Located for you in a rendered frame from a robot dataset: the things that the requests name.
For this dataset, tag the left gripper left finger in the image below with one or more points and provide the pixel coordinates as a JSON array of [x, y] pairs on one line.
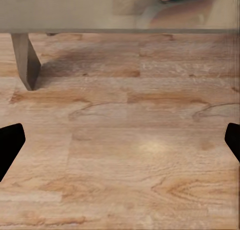
[[12, 138]]

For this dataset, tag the coffee table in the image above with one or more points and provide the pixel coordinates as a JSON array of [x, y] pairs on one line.
[[24, 17]]

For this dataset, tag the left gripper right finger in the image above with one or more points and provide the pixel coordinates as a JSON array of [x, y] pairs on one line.
[[232, 138]]

